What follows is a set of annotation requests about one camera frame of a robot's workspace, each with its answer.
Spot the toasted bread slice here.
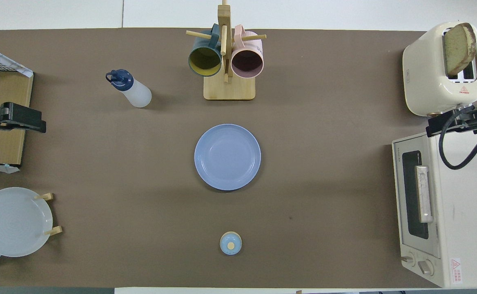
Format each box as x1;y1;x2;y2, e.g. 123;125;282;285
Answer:
444;23;477;77

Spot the squeeze bottle with navy cap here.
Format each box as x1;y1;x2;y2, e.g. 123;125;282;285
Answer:
106;69;152;108

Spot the wooden plate rack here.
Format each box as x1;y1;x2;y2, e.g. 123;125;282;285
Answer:
0;193;63;257

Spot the pale grey plate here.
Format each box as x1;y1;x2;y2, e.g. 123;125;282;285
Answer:
0;187;53;258

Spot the periwinkle blue plate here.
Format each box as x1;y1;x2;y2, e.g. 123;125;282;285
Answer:
194;124;261;191

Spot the cream toaster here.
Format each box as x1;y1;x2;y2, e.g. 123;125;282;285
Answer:
402;22;477;117

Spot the white toaster oven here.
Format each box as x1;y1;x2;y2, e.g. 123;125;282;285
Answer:
392;130;477;288

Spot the brown table mat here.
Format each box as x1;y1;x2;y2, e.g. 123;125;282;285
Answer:
0;28;477;289

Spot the dark teal mug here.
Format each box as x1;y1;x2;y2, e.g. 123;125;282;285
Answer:
188;23;223;77

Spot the pink mug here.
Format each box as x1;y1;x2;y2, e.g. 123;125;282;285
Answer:
231;24;265;79

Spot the wooden mug tree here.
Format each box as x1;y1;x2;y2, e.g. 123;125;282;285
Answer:
186;0;267;101

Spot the wooden shelf with wire basket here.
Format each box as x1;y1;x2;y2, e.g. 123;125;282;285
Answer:
0;53;34;166

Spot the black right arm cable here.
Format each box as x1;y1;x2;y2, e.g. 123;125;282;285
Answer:
439;105;477;170

